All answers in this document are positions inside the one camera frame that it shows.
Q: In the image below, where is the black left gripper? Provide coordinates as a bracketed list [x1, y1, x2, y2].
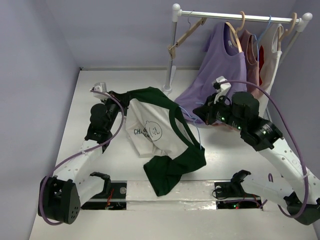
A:
[99, 91, 130, 131]

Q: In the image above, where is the light blue wire hanger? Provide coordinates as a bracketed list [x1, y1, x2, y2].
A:
[179, 105, 203, 150]

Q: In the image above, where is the white and green t shirt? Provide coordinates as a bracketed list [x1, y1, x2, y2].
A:
[125, 87, 207, 197]

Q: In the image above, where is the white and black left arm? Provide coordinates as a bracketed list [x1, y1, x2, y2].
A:
[38, 89, 130, 226]

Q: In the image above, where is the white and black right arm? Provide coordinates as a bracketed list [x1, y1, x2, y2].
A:
[192, 91, 320, 226]

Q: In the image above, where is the purple t shirt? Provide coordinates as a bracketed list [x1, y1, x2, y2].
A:
[175, 22, 247, 125]

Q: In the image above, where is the pink t shirt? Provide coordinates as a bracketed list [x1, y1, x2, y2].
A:
[212, 29, 261, 131]

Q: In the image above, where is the empty wooden clip hanger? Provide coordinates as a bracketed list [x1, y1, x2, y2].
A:
[168, 17, 207, 60]

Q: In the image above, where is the wooden hanger under purple shirt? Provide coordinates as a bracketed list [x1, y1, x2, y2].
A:
[225, 11, 246, 53]

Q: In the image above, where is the blue hanger under pink shirt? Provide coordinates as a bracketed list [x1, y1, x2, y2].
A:
[252, 15, 272, 62]

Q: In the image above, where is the wooden hanger under white top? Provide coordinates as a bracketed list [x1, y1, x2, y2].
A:
[276, 12, 298, 52]

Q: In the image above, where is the red garment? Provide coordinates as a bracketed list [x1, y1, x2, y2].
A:
[258, 45, 265, 86]

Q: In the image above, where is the white tank top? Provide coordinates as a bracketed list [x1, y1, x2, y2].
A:
[257, 23, 285, 116]

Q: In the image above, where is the white metal clothes rack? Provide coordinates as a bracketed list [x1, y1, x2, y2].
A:
[162, 3, 313, 95]

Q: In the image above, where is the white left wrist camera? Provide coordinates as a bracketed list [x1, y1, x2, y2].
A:
[90, 82, 109, 100]

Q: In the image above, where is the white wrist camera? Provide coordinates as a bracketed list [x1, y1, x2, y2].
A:
[90, 82, 109, 100]
[212, 76, 231, 103]

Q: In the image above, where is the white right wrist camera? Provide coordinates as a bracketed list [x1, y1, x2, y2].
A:
[212, 76, 231, 103]

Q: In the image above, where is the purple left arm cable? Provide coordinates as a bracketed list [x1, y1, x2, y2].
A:
[37, 89, 126, 226]

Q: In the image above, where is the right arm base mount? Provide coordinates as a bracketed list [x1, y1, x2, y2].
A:
[211, 170, 262, 210]

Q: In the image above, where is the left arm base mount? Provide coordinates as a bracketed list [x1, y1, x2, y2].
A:
[81, 172, 127, 211]

